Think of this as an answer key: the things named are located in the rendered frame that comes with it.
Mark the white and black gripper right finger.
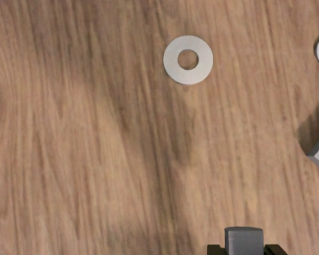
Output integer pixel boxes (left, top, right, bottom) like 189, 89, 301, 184
264, 244, 288, 255

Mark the grey flat washer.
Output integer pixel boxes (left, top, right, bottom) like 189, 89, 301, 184
163, 36, 213, 85

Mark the grey bar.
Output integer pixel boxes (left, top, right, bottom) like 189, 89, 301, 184
224, 226, 264, 255

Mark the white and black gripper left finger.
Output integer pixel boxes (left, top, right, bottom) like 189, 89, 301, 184
207, 245, 228, 255

